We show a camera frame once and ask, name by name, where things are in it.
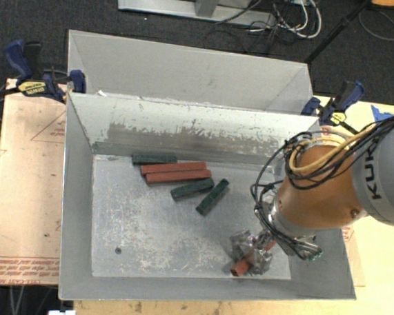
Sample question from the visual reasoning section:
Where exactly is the red-brown block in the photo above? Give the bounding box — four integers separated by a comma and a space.
144, 163, 214, 192
229, 236, 277, 281
139, 155, 208, 182

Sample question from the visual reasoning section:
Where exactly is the grey metal bin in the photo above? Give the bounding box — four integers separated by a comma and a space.
43, 29, 380, 315

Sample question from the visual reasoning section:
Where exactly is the brown cardboard board, red print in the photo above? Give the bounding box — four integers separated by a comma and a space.
0, 77, 383, 315

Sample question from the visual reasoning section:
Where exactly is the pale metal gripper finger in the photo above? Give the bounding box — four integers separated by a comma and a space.
228, 227, 257, 261
248, 247, 275, 276

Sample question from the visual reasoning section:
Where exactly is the dark green flat block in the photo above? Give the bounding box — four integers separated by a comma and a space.
169, 174, 217, 205
130, 150, 179, 170
194, 176, 232, 219

